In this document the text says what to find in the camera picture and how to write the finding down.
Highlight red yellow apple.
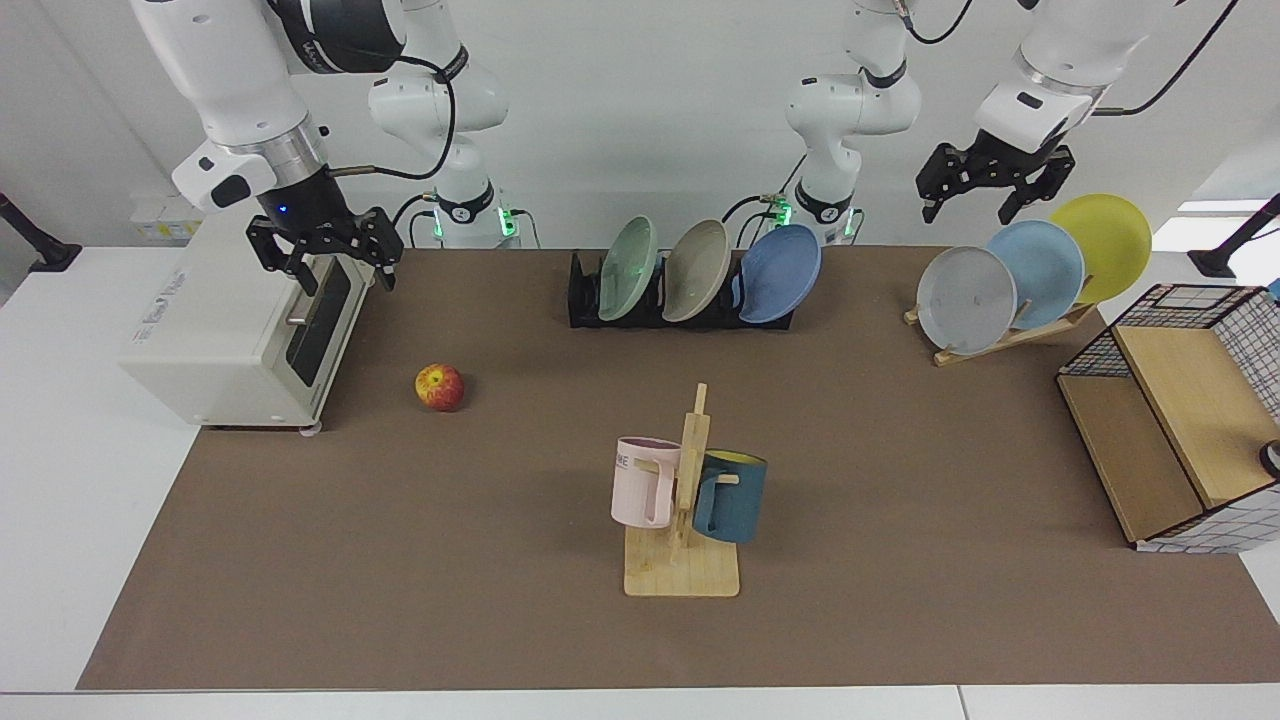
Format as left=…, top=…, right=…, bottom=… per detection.
left=415, top=363, right=466, bottom=412

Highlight light blue plate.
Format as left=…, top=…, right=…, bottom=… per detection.
left=985, top=220, right=1086, bottom=331

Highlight yellow plate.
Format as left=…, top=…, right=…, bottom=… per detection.
left=1048, top=193, right=1153, bottom=306

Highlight wooden plate rack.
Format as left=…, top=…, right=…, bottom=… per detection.
left=903, top=300, right=1098, bottom=368

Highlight black dish rack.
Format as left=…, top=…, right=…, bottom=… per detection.
left=568, top=250, right=797, bottom=331

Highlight pale green plate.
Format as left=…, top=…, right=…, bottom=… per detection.
left=597, top=216, right=661, bottom=323

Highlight beige grey plate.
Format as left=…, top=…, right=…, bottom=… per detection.
left=661, top=219, right=733, bottom=324

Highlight pale toaster oven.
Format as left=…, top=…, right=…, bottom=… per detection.
left=118, top=205, right=377, bottom=434

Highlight brown table cloth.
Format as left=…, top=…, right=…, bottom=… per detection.
left=75, top=247, right=1280, bottom=691

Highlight pink cup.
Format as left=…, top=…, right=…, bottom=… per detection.
left=611, top=437, right=683, bottom=529

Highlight dark blue cup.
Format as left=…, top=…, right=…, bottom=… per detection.
left=692, top=450, right=769, bottom=545

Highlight wooden cup stand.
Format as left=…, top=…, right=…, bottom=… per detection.
left=623, top=383, right=741, bottom=599

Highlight white wall boxes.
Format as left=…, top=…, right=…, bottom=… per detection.
left=130, top=193, right=216, bottom=244

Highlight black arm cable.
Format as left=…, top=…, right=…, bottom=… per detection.
left=1090, top=0, right=1241, bottom=117
left=328, top=55, right=459, bottom=183

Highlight wire basket with wooden floor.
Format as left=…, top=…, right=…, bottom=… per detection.
left=1057, top=284, right=1280, bottom=554

